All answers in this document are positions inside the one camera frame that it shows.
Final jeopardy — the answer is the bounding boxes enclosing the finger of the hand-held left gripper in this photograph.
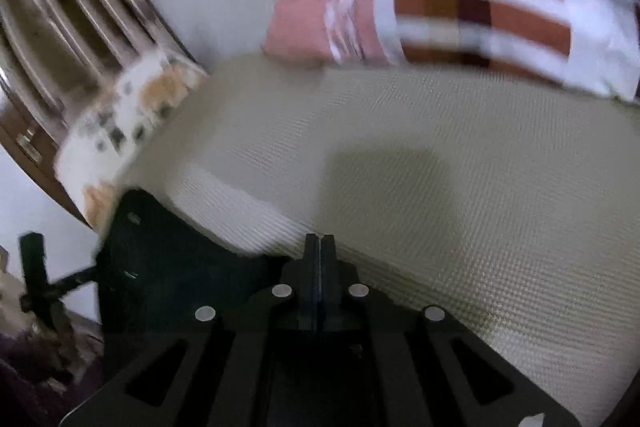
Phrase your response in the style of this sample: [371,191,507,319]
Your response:
[19,232,99,314]

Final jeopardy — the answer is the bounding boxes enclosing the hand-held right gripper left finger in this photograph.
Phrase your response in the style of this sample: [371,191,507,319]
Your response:
[60,234,319,427]

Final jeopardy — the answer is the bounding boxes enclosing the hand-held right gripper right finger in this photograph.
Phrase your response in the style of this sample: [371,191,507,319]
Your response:
[320,234,582,427]

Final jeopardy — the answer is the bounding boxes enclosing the black pants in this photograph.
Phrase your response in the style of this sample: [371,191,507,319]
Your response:
[95,188,291,388]

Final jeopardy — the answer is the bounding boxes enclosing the dark purple cloth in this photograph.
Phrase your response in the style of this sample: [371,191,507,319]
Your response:
[0,334,103,427]

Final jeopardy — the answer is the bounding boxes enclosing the beige woven bed mattress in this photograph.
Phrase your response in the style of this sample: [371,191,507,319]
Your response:
[107,52,640,427]

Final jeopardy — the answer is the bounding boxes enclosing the white floral pillow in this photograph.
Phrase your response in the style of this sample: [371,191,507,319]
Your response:
[54,51,210,233]

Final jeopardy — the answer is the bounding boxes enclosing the striped printed curtain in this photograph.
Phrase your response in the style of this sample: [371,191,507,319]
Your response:
[0,0,197,128]

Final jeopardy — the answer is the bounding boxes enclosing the brown wooden frame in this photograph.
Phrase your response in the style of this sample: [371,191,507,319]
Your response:
[0,72,93,228]

